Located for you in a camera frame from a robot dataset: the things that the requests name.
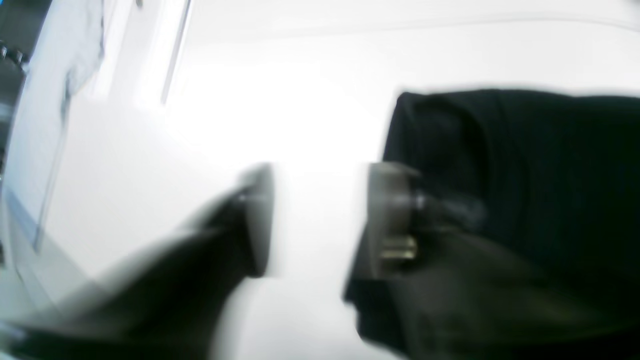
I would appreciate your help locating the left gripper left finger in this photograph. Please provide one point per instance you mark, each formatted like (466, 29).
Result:
(171, 308)

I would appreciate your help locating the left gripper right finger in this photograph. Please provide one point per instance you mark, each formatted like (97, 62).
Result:
(425, 274)

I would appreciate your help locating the black T-shirt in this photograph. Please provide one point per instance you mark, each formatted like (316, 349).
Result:
(558, 175)

